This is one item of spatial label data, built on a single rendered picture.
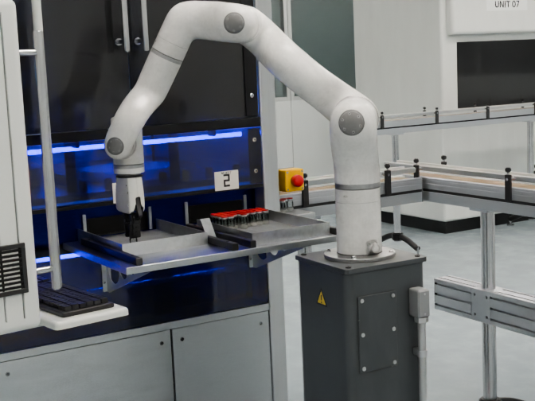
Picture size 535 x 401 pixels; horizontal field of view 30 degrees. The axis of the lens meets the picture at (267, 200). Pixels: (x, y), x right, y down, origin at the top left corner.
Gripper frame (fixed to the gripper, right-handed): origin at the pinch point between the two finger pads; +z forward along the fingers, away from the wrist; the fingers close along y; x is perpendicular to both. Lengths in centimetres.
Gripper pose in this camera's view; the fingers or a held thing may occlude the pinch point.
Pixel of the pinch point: (132, 229)
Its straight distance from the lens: 279.6
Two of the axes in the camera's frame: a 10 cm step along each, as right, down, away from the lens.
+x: 8.6, -1.1, 5.0
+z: 0.4, 9.9, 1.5
